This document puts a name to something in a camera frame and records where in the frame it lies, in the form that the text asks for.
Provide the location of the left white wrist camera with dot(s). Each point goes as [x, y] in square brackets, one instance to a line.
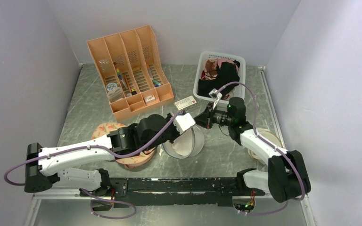
[184, 122]

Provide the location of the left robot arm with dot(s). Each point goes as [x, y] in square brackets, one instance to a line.
[47, 167]

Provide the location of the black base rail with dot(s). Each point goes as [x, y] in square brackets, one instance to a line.
[179, 191]

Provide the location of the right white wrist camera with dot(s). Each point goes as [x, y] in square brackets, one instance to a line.
[215, 95]

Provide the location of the white mesh laundry bag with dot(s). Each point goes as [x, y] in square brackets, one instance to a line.
[189, 144]

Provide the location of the small white staples box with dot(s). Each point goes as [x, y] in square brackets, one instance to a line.
[149, 98]

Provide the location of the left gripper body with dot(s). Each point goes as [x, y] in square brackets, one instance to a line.
[170, 134]

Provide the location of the pink bra in basket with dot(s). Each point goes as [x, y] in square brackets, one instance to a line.
[210, 67]

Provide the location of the round patterned tape roll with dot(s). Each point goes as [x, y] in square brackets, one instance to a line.
[111, 86]

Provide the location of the orange plastic file organizer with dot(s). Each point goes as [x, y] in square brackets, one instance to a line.
[136, 53]

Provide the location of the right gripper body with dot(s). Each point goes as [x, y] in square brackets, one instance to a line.
[214, 116]

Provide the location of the beige bra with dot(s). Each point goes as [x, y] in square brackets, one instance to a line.
[271, 137]

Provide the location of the white grey deli box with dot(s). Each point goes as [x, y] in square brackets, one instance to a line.
[185, 103]

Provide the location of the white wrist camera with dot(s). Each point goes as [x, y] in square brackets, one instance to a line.
[184, 122]
[215, 95]

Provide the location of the white plastic basket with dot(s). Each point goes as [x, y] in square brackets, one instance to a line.
[206, 55]

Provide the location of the rainbow coloured pen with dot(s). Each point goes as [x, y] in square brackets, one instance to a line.
[121, 79]

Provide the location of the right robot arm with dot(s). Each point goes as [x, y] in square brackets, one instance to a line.
[286, 177]

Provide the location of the floral peach bra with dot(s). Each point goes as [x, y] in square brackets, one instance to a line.
[128, 163]

